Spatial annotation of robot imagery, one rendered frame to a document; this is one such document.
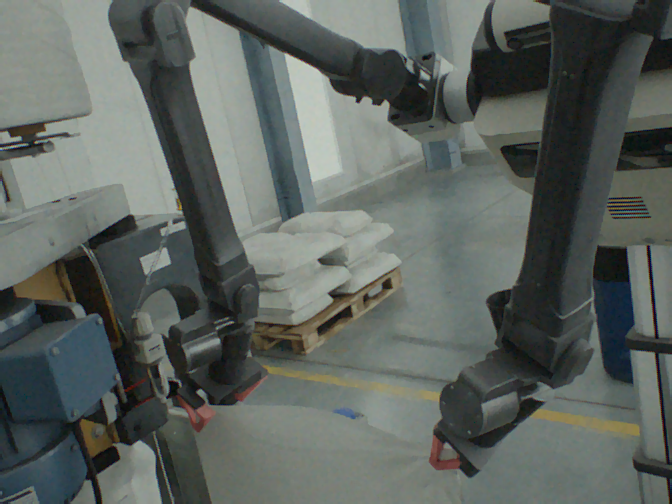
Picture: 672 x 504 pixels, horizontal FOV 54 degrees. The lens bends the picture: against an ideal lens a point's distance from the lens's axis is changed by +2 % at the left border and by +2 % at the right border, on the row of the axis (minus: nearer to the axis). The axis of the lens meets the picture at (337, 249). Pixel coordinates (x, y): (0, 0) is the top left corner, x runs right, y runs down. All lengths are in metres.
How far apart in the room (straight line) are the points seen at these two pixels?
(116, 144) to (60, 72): 5.09
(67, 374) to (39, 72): 0.34
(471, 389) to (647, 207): 0.58
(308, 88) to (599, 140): 7.24
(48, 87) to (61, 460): 0.44
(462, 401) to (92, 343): 0.42
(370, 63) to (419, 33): 8.63
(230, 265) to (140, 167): 5.15
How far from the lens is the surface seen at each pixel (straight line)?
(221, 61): 6.85
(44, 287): 1.05
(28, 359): 0.77
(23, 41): 0.85
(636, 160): 1.06
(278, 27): 0.93
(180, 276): 1.18
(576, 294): 0.65
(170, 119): 0.83
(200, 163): 0.86
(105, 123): 5.92
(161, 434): 1.99
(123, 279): 1.11
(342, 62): 1.00
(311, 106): 7.72
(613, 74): 0.51
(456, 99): 1.13
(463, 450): 0.77
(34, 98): 0.84
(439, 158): 9.71
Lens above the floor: 1.50
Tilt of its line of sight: 14 degrees down
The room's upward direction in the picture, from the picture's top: 12 degrees counter-clockwise
